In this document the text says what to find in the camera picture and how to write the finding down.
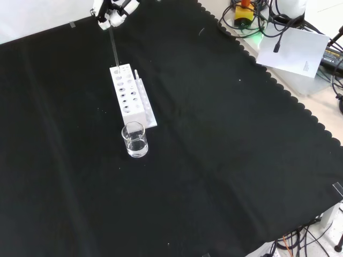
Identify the small clear glass beaker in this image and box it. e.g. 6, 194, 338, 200
121, 122, 149, 158

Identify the white bench leg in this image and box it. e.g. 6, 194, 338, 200
319, 200, 343, 229

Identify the black power adapter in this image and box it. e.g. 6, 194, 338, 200
319, 44, 343, 68

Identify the black plug with cable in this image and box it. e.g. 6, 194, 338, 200
273, 25, 292, 54

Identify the black floor cable bundle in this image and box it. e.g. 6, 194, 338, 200
275, 224, 343, 257

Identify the pale board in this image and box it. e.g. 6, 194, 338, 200
256, 27, 331, 79

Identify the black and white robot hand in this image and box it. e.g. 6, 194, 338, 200
90, 0, 140, 31

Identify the black bench cloth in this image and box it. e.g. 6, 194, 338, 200
0, 0, 343, 257

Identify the orange cable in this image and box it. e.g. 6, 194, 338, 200
282, 235, 296, 252

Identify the white test tube rack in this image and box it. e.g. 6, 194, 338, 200
109, 63, 158, 127

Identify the yellow stop button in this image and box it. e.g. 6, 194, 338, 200
234, 0, 255, 28

